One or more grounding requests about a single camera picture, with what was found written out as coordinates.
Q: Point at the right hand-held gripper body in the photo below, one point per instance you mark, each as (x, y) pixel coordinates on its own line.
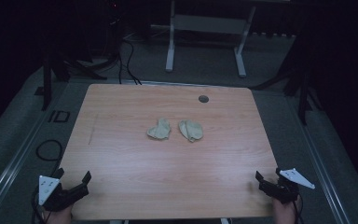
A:
(284, 188)

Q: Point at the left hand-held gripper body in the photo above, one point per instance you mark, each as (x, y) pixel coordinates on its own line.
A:
(62, 196)

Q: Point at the beige sock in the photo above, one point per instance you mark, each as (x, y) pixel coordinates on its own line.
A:
(160, 129)
(192, 130)

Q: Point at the person's left hand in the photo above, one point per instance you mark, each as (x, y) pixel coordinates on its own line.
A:
(59, 216)

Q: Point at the person's right hand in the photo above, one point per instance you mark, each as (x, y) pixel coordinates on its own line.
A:
(284, 213)

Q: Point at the black metal stand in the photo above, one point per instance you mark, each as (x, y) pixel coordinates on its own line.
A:
(303, 99)
(46, 84)

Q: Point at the grey round table grommet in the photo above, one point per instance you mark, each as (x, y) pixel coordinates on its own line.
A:
(203, 99)

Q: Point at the metal floor rail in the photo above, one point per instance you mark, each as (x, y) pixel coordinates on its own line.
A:
(9, 172)
(324, 177)

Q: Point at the white desk frame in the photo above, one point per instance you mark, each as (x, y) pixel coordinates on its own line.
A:
(169, 46)

